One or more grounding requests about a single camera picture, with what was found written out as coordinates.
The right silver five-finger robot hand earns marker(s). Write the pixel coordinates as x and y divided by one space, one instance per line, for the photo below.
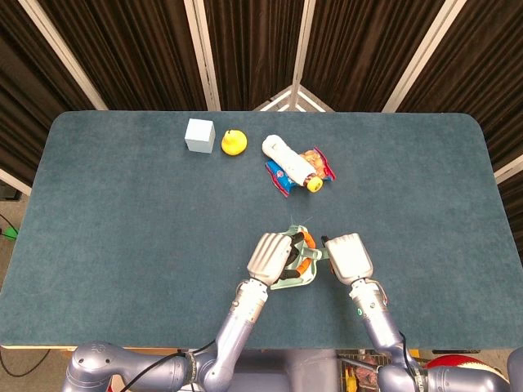
349 257

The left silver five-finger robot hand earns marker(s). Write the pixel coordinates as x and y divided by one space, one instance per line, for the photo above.
269 255

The light green hand brush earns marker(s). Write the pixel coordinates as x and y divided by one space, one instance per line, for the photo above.
295 230

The light green plastic dustpan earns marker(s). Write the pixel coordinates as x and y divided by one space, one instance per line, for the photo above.
302 281

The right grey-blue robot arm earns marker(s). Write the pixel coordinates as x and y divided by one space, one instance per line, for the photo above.
378 322

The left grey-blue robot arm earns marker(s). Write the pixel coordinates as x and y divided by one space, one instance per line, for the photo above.
237 326

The blue red snack bag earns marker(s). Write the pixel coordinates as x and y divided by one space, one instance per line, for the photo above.
278 179

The white bottle with yellow cap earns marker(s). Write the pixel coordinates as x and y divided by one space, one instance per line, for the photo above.
288 159

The grey-blue robot torso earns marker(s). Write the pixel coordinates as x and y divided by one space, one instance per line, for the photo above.
286 369

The pale blue cube block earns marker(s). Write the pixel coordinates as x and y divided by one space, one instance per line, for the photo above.
199 136

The dark brown curtain panel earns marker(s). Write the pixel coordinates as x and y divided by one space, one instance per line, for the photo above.
20 102
130 53
359 53
486 73
253 49

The small green floor object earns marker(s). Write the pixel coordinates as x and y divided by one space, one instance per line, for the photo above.
9 232

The black box on floor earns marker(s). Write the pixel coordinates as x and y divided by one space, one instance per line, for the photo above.
9 192

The white screen frame post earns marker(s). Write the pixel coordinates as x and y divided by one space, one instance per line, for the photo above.
302 53
63 53
203 53
508 171
418 53
14 181

